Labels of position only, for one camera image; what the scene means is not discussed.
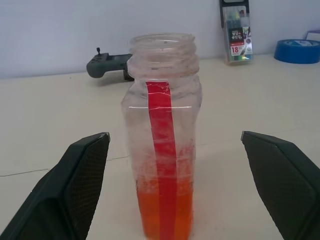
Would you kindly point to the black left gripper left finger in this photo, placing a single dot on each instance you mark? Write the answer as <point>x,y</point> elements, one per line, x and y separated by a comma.
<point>62,192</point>

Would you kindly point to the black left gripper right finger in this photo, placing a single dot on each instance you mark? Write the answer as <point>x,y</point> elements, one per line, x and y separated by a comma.
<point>287,180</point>

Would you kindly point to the clear plastic bottle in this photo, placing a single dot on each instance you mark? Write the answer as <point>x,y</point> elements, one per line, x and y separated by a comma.
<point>163,140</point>

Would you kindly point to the blue tape roll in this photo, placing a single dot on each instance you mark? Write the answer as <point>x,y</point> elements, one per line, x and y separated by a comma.
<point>297,51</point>

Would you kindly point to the grey handheld game controller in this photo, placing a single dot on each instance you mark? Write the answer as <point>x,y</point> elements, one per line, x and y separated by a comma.
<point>105,65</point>

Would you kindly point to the purple tissue pack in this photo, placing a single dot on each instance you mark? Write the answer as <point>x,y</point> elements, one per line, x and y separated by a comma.
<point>313,34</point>

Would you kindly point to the marker pen set box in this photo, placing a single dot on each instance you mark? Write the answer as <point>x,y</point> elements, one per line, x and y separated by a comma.
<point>238,37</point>

